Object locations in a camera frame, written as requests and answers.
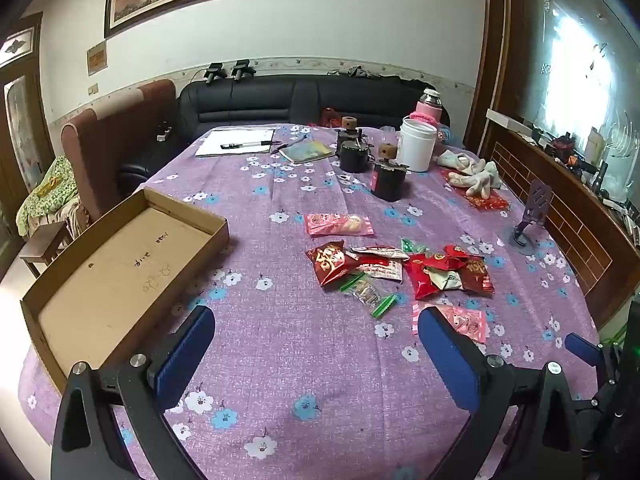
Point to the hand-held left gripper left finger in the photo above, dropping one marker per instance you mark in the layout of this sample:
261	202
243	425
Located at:
185	350

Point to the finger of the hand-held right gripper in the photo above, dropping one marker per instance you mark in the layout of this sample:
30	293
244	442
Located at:
584	349

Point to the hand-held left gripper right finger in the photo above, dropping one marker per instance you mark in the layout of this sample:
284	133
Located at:
447	360

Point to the pink snack packet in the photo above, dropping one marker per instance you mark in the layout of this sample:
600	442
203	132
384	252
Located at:
462	321
340	224

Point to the plain red snack packet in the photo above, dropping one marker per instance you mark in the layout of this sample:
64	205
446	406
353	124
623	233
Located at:
417	285

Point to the red packet gold print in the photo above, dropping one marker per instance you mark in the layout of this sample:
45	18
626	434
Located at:
476	275

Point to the green-ended clear candy packet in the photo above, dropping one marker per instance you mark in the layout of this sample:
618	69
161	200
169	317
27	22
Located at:
372	297
415	246

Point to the small red candy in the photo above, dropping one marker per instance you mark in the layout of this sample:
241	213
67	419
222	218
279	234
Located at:
456	251

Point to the shallow cardboard box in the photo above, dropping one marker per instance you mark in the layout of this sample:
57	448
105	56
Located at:
100	280

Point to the white red striped packet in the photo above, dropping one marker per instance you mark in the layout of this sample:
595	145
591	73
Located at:
382	270
377	251

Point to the large red snack packet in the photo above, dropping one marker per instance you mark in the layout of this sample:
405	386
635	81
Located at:
330	262

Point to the purple floral tablecloth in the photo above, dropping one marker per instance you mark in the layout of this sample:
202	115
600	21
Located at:
300	360

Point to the brown wooden sideboard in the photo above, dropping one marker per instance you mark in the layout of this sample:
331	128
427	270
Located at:
565	220

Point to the grey phone stand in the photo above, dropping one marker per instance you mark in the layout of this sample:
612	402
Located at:
537	200

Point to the red paper packet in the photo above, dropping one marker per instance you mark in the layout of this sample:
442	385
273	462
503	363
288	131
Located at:
490	203

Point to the beige patterned throw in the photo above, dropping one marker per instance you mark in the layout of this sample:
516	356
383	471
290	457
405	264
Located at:
75	220

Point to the wooden stool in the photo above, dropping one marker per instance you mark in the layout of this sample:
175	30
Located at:
42	245

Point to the white cloth glove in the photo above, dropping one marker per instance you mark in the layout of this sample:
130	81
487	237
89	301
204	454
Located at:
457	160
480	180

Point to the red black small appliance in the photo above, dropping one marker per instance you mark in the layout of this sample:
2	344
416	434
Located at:
566	144

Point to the green floral blanket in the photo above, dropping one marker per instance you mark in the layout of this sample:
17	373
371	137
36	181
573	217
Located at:
45	195

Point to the black pen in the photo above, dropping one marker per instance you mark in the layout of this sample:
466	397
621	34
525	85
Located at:
245	145

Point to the brown armchair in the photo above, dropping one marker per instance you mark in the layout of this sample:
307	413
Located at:
110	150

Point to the white plastic jar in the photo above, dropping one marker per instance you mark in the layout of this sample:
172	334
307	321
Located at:
417	147

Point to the white paper pad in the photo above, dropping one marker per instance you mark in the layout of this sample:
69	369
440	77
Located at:
225	136

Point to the small white object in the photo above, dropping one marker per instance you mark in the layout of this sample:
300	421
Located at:
165	132

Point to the light blue object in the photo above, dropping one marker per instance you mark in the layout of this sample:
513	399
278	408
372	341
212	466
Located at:
447	135

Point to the dark purple pen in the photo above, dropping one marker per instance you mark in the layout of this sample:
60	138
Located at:
290	144

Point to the colourful cover notebook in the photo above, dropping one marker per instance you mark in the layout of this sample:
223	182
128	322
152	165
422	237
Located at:
307	152

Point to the clear plastic cup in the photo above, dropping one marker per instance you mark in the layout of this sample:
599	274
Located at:
387	135

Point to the white flat box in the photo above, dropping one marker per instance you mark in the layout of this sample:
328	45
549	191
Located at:
507	121

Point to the pink thermos flask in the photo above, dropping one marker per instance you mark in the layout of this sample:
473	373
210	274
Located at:
427	107

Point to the black leather sofa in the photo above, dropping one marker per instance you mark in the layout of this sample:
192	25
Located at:
260	102

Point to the red bag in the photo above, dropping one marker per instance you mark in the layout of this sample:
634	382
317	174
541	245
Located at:
329	117

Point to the wooden glass door set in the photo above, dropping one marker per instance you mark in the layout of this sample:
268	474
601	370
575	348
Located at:
22	125

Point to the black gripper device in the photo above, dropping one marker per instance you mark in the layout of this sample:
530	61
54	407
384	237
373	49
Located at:
214	72
243	70

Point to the etched glass panel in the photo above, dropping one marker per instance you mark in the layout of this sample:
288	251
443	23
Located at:
570	50

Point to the small wall plaque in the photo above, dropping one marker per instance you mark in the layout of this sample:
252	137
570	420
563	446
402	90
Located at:
97	58

